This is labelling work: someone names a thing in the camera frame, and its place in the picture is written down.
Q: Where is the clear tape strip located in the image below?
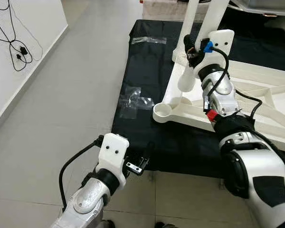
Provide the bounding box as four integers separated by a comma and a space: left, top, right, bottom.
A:
131, 36, 167, 45

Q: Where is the white plastic children table top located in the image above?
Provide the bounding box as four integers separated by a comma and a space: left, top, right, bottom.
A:
152, 47, 285, 153

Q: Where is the black table cloth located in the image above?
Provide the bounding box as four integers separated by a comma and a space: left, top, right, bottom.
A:
111, 19, 285, 187

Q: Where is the clear tape cross patch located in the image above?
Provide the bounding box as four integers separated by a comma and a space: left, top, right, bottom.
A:
117, 86, 155, 120

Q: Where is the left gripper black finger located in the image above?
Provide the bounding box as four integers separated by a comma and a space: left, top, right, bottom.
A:
141, 142, 155, 169

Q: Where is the grey robot right foot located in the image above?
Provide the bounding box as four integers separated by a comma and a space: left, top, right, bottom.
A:
154, 221, 179, 228

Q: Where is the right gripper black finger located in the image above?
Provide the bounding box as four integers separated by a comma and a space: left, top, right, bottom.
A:
183, 34, 195, 60

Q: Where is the grey robot left foot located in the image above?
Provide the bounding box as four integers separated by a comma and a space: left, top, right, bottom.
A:
97, 219, 116, 228

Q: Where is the grey robot foot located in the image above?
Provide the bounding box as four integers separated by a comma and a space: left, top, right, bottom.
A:
97, 219, 116, 228
154, 221, 179, 228

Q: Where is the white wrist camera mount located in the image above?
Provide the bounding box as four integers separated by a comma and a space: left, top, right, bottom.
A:
195, 29, 235, 80
96, 133, 130, 180

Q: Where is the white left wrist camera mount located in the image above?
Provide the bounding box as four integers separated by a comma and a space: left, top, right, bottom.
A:
96, 133, 130, 180

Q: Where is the black wall cable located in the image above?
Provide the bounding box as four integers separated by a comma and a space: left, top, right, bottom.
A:
0, 0, 44, 73

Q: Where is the black left wrist camera cable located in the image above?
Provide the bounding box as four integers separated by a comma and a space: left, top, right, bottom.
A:
58, 135, 105, 210

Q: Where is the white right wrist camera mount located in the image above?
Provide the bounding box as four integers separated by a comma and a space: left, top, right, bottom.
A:
195, 29, 235, 80

